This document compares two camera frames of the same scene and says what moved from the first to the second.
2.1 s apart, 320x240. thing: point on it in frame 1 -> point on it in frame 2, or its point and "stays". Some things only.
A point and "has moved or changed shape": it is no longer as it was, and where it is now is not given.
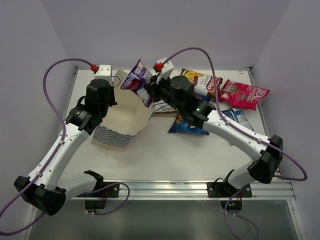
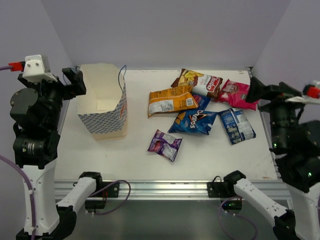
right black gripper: [151, 89] -> [257, 90]
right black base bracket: [225, 189] stays
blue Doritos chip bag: [180, 126] stays
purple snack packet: [136, 80] -> [165, 145]
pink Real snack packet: [241, 95] stays
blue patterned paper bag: [116, 129] has moved or changed shape
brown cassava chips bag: [203, 84] stays
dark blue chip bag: [203, 97] stays
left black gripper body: [110, 93] -> [66, 85]
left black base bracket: [112, 191] stays
